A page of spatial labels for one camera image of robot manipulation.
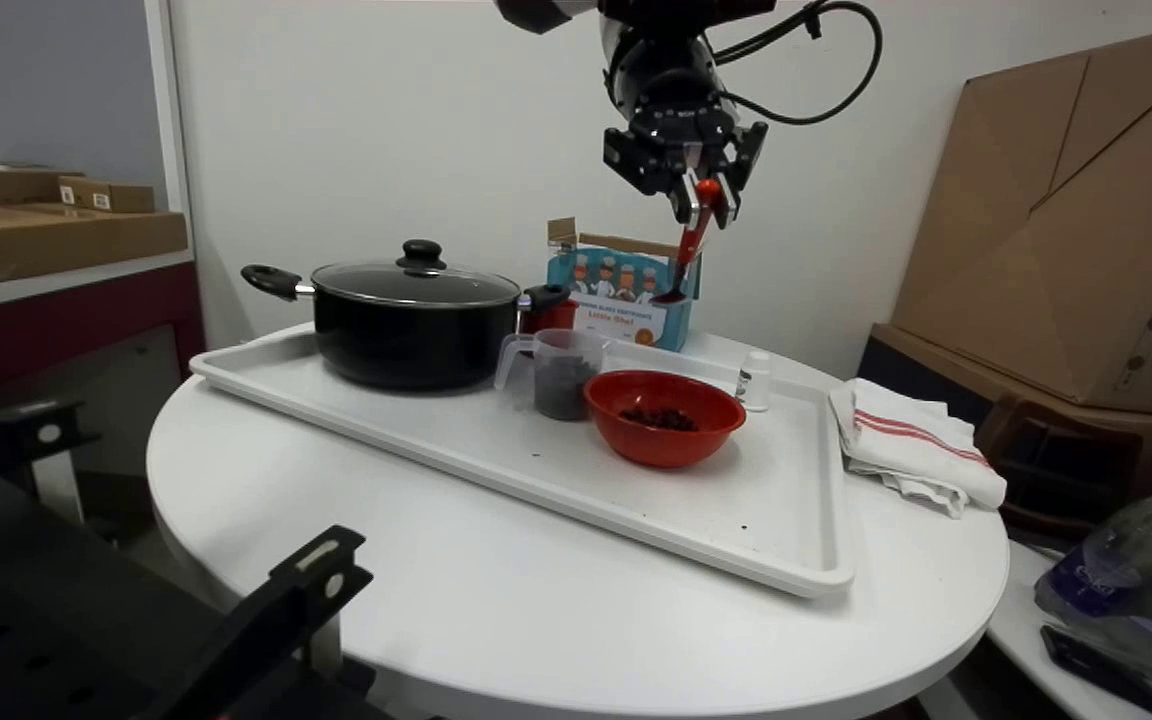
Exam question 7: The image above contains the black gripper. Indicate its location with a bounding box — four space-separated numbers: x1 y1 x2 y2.
599 32 774 226

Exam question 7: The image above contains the white plastic tray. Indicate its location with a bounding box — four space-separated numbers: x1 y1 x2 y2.
188 321 856 606

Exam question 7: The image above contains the white towel with red stripes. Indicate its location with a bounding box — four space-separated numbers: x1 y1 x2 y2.
828 376 1010 515

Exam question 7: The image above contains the dark wooden frame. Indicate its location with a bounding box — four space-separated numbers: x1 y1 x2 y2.
977 391 1148 541

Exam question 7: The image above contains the glass lid with black knob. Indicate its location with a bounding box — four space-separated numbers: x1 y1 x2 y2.
307 237 528 312

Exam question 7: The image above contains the red bowl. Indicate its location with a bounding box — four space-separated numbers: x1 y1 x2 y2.
581 368 753 472

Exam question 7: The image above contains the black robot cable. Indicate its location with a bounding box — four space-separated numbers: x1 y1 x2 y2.
711 0 886 131

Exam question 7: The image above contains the flat brown cardboard box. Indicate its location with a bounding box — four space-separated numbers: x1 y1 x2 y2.
0 209 192 286

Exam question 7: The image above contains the clear plastic measuring jug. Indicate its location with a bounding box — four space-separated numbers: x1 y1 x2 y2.
493 325 606 422

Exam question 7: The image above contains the clear plastic bag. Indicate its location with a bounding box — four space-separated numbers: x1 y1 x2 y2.
1031 464 1152 720

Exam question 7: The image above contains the long brown cardboard box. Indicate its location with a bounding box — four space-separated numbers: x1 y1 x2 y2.
0 160 160 215

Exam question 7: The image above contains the large brown cardboard box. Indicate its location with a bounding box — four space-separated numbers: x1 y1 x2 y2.
886 14 1152 422

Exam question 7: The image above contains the white topped maroon desk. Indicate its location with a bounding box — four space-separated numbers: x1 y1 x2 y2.
0 250 208 413

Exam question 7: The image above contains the small clear bottle white cap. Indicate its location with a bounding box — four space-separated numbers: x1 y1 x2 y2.
730 348 774 414

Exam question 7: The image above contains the black metal mount bracket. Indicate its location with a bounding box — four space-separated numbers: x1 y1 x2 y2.
160 523 376 720

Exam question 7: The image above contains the blue printed cardboard box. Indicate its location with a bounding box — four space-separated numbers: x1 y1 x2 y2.
545 215 706 356

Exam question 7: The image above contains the black cooking pot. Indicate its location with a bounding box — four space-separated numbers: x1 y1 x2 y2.
240 259 570 395

